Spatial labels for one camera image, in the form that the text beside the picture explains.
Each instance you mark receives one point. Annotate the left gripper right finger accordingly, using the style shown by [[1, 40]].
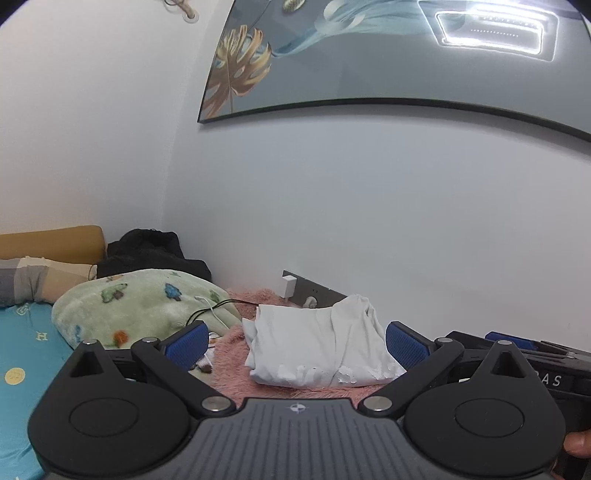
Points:
[[483, 414]]

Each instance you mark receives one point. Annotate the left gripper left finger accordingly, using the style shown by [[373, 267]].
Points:
[[121, 413]]

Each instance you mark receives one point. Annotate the white t-shirt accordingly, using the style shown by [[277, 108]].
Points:
[[342, 346]]

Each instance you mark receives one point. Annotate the person's right hand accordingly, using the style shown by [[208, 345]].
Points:
[[578, 444]]

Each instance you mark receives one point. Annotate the teal bedsheet yellow print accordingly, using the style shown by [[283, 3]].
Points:
[[32, 353]]

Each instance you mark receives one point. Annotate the green fleece blanket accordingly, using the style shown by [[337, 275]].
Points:
[[121, 309]]

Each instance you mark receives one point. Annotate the pink fluffy blanket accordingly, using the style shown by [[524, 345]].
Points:
[[231, 377]]

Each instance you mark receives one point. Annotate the patchwork beige grey pillow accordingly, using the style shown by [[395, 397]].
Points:
[[40, 280]]

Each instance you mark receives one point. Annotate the tan headboard cushion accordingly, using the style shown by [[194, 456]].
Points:
[[76, 245]]

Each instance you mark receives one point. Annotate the black garment pile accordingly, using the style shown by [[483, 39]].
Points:
[[141, 249]]

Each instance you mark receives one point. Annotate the white charger plug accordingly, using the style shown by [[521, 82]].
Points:
[[288, 286]]

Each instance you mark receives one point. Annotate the grey wall socket panel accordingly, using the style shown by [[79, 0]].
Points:
[[309, 294]]

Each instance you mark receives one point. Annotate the leaf painting wall art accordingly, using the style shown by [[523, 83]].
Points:
[[528, 60]]

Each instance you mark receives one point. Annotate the wall hook with cord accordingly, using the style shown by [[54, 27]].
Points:
[[183, 7]]

